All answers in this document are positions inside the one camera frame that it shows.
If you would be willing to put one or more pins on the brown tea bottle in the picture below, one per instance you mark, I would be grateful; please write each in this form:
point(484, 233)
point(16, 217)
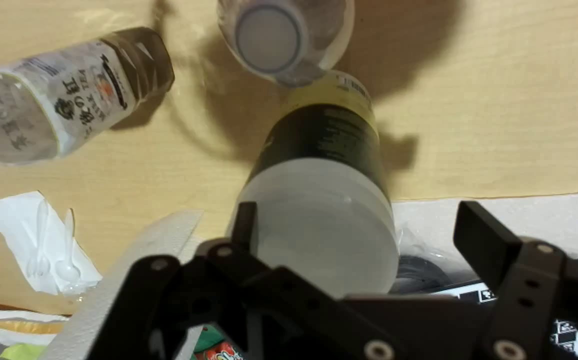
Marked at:
point(48, 106)

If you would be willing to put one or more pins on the red snack package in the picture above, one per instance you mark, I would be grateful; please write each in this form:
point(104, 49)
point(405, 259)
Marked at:
point(218, 351)

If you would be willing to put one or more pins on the beige paper packet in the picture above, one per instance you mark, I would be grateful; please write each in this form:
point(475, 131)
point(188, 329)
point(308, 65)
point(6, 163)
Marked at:
point(20, 319)

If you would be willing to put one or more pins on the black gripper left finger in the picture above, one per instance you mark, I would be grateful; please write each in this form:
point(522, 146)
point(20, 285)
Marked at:
point(168, 306)

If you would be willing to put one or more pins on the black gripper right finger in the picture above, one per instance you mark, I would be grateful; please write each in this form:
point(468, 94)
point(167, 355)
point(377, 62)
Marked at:
point(534, 301)

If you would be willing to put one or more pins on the small red-labelled jar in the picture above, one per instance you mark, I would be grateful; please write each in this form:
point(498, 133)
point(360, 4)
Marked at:
point(268, 33)

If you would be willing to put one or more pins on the yellow green package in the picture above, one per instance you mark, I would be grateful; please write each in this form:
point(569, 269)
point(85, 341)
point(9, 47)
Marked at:
point(20, 353)

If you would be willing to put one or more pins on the plastic wrapped spoon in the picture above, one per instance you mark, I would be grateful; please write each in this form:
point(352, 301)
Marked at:
point(28, 241)

